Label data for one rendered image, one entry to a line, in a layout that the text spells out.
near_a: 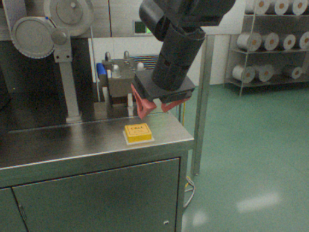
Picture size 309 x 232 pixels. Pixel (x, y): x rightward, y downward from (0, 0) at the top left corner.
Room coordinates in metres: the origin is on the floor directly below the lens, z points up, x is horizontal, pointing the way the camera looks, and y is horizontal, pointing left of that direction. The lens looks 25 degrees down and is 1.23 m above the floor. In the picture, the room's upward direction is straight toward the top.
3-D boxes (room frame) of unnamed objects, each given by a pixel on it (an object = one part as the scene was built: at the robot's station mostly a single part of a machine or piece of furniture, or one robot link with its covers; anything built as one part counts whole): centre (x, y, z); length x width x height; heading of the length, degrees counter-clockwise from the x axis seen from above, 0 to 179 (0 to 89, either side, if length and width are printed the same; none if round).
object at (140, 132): (0.56, 0.05, 0.91); 0.07 x 0.07 x 0.02; 16
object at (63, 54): (0.69, 0.29, 1.05); 0.06 x 0.05 x 0.31; 16
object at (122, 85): (0.94, 0.14, 1.00); 0.40 x 0.16 x 0.06; 16
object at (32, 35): (0.83, 0.41, 1.17); 0.26 x 0.12 x 0.12; 16
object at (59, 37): (0.65, 0.28, 1.18); 0.04 x 0.02 x 0.04; 106
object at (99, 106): (0.87, 0.24, 0.92); 0.28 x 0.04 x 0.04; 16
